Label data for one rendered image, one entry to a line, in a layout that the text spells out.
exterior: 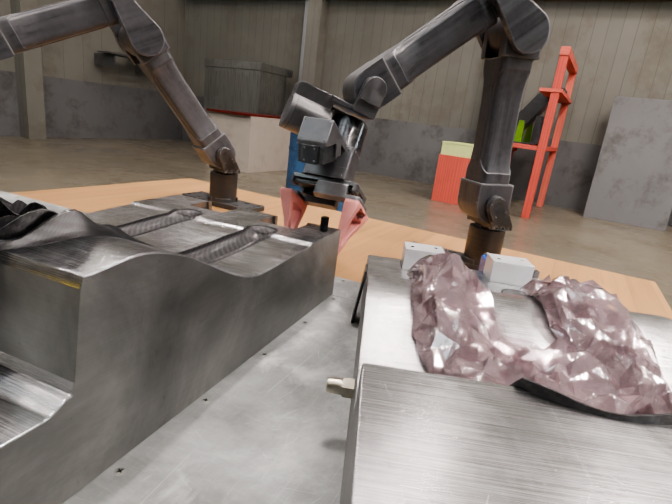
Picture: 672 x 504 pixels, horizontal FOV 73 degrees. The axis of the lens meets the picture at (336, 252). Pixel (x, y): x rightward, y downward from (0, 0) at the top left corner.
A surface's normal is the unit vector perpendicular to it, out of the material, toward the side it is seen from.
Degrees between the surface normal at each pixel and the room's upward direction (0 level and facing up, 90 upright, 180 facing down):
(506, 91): 96
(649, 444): 0
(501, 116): 90
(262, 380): 0
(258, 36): 90
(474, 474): 0
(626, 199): 77
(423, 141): 90
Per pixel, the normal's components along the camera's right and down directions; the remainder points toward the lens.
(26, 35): 0.76, 0.24
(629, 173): -0.42, -0.03
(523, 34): 0.24, 0.30
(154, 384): 0.91, 0.22
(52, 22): 0.60, 0.25
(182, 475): 0.12, -0.95
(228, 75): -0.46, 0.20
